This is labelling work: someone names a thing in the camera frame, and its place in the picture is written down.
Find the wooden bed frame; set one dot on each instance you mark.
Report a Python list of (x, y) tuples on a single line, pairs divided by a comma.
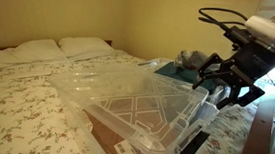
[(255, 147)]

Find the teal cloth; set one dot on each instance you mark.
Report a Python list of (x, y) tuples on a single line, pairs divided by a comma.
[(174, 73)]

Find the clear plastic bin lid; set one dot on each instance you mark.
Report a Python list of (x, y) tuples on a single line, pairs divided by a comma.
[(126, 92)]

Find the clear bin with black latch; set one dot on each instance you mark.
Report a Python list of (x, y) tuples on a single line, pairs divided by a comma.
[(207, 115)]

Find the white pillow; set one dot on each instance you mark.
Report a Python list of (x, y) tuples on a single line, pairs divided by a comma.
[(22, 55), (86, 45)]

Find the grey plastic shopping bag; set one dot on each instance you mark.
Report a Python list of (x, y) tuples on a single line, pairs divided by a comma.
[(192, 58)]

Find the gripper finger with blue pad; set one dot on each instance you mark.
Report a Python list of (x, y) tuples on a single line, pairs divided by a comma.
[(249, 93)]

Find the brown cardboard mailer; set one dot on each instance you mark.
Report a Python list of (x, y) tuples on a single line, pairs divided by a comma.
[(105, 141)]

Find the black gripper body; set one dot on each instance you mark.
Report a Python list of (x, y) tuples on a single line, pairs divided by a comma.
[(252, 60)]

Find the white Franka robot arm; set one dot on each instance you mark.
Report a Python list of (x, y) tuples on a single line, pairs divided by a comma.
[(272, 27)]

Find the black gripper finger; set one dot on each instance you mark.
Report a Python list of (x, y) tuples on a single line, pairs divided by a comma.
[(212, 61)]

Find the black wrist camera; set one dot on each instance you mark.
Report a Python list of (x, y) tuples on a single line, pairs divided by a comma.
[(238, 34)]

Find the clear bin with sticker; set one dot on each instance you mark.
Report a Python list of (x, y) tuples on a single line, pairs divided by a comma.
[(152, 62)]

